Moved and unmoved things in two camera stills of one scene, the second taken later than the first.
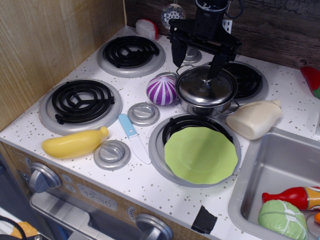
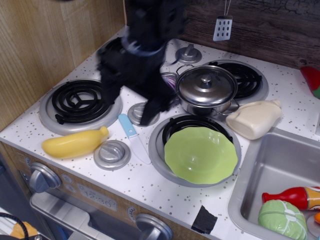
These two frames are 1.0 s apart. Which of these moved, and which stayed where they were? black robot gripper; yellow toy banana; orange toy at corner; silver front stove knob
Moved: black robot gripper
Stayed: yellow toy banana; silver front stove knob; orange toy at corner
